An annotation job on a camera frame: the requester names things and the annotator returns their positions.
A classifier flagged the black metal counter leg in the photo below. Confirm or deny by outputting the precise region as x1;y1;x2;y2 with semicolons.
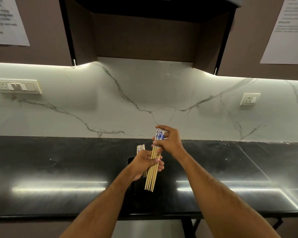
272;218;284;231
181;218;202;238

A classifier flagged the person's left hand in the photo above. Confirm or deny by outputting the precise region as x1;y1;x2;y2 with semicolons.
129;150;165;182

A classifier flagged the white small wall socket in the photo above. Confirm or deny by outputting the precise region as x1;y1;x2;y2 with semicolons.
240;93;261;106

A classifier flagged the brown recessed hood surround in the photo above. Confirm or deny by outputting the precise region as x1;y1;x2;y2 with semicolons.
59;0;237;74

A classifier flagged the person's left forearm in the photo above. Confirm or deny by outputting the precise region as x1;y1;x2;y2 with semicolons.
59;165;140;238

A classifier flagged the bunch of chopsticks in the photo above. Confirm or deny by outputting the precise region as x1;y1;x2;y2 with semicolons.
136;144;148;178

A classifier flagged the white wide switch panel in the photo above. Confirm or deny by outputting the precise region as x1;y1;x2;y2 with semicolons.
0;78;42;95

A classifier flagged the wooden chopstick blue patterned end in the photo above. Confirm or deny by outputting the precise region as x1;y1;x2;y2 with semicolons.
144;128;159;191
146;128;161;191
150;129;166;193
148;129;163;192

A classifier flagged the black range hood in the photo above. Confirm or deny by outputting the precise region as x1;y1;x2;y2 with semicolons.
70;0;242;24

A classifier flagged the person's right hand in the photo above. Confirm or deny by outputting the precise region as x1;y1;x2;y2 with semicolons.
151;125;187;160

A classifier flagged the black cutlery holder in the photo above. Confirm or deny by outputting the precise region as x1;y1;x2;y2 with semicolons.
127;157;162;197

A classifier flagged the person's right forearm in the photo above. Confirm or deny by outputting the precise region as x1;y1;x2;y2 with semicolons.
176;149;281;238

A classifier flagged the white printed paper sheet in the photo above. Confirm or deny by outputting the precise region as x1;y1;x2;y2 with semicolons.
260;0;298;65
0;0;30;46

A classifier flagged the brown wall cabinet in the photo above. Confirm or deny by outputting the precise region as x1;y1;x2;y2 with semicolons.
0;0;76;67
214;0;298;81

